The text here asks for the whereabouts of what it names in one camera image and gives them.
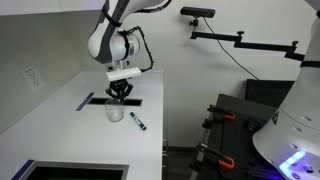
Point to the black mounting board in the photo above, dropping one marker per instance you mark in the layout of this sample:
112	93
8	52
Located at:
233	140

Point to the white wall power outlet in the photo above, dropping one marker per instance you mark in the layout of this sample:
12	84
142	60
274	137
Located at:
32	78

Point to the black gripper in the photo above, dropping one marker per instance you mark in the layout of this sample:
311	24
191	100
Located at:
119	85

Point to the short purple tape strip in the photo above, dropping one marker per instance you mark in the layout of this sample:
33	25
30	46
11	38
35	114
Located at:
85	101

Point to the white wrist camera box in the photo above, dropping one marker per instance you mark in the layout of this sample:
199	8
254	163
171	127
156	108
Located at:
123	74

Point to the purple tape strip beside recess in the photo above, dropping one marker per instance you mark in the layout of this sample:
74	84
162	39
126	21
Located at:
23	170

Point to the black panel behind board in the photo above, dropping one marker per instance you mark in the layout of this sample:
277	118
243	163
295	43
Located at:
266	91

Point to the green marker pen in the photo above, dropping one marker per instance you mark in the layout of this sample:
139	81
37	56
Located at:
137	121

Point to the clear glass cup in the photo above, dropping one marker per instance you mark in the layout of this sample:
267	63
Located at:
114	111

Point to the small black switch box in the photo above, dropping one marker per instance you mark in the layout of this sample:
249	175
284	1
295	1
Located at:
254	125

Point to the black stereo camera bar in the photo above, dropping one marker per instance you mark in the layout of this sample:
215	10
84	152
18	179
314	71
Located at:
197	12

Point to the silver stand pole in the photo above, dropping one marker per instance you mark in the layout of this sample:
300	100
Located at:
203	140

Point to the black articulated camera mount arm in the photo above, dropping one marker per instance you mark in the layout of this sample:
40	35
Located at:
260	45

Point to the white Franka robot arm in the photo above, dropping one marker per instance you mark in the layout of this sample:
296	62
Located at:
110	40

